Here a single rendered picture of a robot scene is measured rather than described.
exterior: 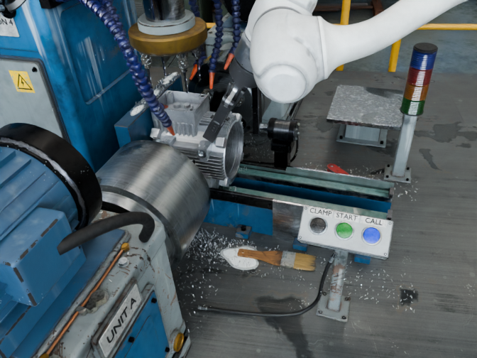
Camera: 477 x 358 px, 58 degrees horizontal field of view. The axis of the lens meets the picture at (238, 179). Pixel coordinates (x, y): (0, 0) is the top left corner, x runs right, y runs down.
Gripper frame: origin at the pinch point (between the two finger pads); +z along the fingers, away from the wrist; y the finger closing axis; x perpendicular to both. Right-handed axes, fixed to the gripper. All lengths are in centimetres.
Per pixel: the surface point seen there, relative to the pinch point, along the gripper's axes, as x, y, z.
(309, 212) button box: 25.5, 19.9, -10.9
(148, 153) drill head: -7.8, 20.3, -1.5
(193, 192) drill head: 4.1, 21.5, -0.1
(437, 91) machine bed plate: 67, -99, -3
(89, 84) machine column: -31.5, 3.1, 6.6
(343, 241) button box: 33.2, 23.2, -12.2
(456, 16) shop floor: 147, -471, 44
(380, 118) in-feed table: 43, -50, -2
